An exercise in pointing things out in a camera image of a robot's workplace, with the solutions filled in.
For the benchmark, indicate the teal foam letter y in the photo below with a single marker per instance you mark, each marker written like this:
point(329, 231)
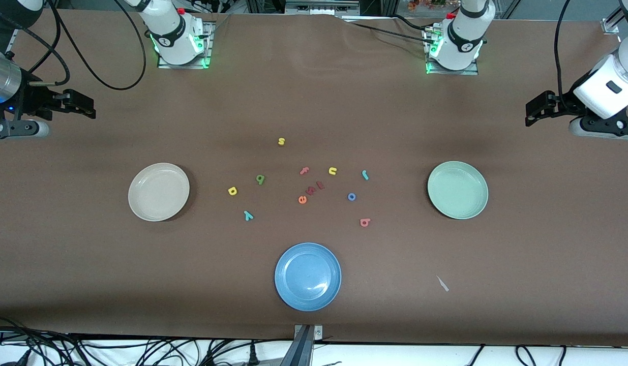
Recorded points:
point(248, 216)

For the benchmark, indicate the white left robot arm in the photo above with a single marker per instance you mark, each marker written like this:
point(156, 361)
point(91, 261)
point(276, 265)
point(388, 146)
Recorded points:
point(464, 40)

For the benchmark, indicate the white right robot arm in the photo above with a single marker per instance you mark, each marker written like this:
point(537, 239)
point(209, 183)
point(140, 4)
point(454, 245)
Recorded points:
point(174, 35)

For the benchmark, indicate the green round plate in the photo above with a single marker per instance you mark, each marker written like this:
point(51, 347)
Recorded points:
point(457, 190)

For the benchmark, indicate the beige round plate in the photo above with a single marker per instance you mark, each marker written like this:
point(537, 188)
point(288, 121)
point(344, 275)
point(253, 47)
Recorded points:
point(158, 192)

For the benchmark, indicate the orange artificial flowers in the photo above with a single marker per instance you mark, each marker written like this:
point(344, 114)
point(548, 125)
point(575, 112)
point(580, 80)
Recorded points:
point(420, 5)

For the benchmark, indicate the white tape scrap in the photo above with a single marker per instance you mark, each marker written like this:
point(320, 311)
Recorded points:
point(442, 283)

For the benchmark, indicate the brown table cover sheet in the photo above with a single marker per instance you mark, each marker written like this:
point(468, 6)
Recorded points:
point(314, 101)

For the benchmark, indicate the blue round plate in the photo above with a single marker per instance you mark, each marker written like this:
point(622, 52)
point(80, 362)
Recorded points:
point(307, 277)

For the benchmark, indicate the black power plug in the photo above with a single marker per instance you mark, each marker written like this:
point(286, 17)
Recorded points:
point(252, 356)

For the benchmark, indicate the aluminium frame profile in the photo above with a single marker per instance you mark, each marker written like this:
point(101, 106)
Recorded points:
point(609, 25)

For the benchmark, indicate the metal frame bracket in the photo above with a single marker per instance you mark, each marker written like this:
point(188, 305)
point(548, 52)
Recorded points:
point(321, 7)

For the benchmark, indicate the grey camera stand post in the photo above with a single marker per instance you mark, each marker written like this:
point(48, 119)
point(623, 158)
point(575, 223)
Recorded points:
point(303, 351)

